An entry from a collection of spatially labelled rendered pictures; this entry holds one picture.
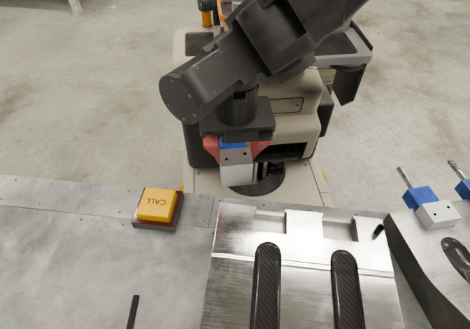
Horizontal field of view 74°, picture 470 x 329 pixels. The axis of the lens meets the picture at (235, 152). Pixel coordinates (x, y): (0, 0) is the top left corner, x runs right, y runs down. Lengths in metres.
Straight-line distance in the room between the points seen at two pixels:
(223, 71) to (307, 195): 1.02
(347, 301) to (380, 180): 1.37
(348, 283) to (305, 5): 0.37
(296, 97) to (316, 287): 0.44
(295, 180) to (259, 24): 1.06
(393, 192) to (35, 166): 1.92
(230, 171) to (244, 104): 0.13
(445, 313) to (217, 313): 0.32
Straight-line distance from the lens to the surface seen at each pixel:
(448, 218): 0.62
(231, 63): 0.32
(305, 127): 0.78
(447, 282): 0.58
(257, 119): 0.42
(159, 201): 0.60
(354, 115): 2.13
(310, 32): 0.29
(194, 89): 0.30
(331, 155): 1.84
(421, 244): 0.60
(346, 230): 0.55
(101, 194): 0.69
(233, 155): 0.48
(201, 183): 1.30
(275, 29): 0.30
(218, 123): 0.41
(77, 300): 0.60
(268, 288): 0.47
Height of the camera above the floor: 1.33
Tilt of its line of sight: 49 degrees down
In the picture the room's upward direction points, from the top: straight up
